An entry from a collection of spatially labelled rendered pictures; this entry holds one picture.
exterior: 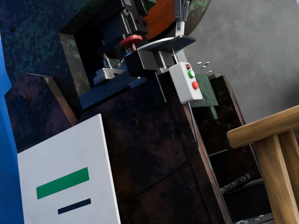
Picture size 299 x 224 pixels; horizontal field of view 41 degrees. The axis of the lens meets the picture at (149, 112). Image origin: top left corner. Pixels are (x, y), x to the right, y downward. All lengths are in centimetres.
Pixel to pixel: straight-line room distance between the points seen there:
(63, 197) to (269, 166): 108
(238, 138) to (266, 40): 435
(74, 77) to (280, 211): 123
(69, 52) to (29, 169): 52
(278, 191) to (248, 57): 440
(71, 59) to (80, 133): 36
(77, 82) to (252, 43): 353
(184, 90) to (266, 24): 374
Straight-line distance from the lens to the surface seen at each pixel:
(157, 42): 159
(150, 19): 219
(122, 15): 175
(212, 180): 136
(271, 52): 496
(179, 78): 134
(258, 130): 65
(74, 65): 177
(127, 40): 136
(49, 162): 170
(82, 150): 156
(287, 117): 64
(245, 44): 506
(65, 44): 180
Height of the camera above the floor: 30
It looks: 9 degrees up
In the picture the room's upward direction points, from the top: 19 degrees counter-clockwise
